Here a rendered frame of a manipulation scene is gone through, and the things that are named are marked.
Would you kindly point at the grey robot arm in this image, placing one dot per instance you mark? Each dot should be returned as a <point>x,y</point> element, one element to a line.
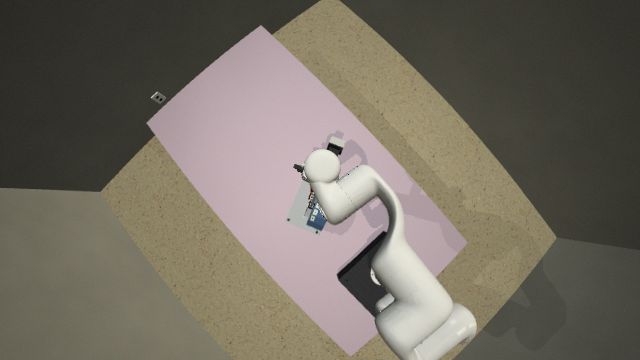
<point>420,305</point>

